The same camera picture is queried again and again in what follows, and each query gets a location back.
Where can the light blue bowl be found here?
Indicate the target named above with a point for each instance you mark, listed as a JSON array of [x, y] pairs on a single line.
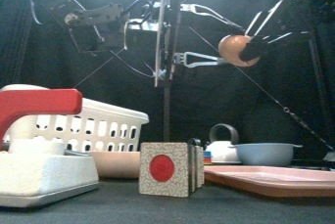
[[264, 154]]

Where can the pink plastic tray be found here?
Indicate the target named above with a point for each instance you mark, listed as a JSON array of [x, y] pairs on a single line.
[[279, 177]]

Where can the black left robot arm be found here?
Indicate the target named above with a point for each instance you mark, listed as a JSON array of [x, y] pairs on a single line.
[[94, 14]]

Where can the rainbow stacking toy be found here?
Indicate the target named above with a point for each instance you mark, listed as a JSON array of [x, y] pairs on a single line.
[[208, 157]]

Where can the patterned box with red dot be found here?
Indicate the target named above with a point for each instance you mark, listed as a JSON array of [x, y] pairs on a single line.
[[161, 169]]

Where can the black vertical frame pole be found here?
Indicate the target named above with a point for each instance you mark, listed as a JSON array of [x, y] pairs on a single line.
[[166, 113]]

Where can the beige toy egg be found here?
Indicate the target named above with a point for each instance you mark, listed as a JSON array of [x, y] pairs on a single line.
[[230, 49]]

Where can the white perforated plastic basket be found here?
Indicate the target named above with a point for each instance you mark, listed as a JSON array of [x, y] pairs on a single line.
[[108, 117]]

